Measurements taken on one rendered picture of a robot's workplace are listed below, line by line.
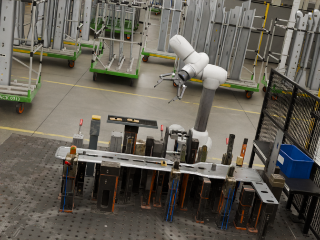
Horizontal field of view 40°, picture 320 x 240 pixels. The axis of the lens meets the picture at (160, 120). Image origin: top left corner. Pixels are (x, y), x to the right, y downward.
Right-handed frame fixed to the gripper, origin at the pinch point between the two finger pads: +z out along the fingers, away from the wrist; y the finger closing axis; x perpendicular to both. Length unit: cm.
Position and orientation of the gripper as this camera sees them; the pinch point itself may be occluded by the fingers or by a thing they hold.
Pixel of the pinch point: (163, 93)
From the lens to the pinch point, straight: 281.9
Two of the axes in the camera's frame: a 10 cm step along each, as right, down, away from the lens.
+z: -6.9, 6.1, -3.8
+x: 2.9, -2.4, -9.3
